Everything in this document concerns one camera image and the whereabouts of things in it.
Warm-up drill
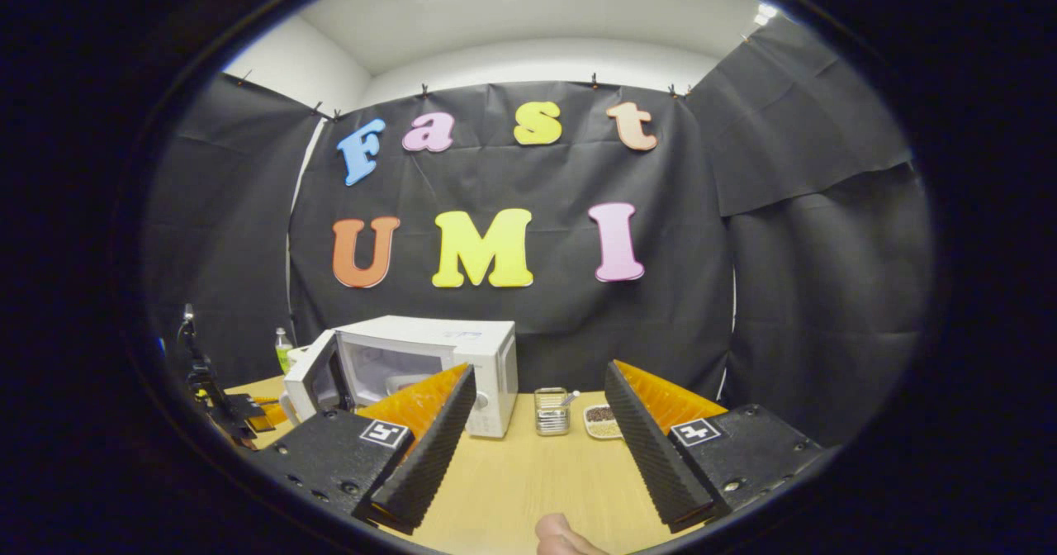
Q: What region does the white microwave oven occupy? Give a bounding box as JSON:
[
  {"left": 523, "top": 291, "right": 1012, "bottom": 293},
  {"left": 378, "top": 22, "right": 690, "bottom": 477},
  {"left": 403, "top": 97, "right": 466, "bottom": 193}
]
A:
[{"left": 283, "top": 315, "right": 519, "bottom": 440}]

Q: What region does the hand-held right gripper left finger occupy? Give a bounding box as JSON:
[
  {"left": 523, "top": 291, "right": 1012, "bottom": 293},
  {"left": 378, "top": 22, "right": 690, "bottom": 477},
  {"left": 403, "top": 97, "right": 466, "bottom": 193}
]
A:
[{"left": 244, "top": 363, "right": 478, "bottom": 535}]

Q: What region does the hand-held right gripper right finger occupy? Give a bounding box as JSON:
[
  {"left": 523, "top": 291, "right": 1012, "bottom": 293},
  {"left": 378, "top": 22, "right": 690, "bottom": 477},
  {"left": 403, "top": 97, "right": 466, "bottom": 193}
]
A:
[{"left": 604, "top": 359, "right": 831, "bottom": 535}]

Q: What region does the divided white snack tray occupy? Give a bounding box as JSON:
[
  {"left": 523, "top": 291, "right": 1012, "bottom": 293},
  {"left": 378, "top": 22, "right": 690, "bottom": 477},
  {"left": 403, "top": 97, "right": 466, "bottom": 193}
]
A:
[{"left": 583, "top": 403, "right": 624, "bottom": 441}]

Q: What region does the black backdrop cloth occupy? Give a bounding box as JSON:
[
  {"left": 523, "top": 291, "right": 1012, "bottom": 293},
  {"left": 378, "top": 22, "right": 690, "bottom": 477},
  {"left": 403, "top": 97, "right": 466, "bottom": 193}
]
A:
[{"left": 140, "top": 14, "right": 934, "bottom": 448}]

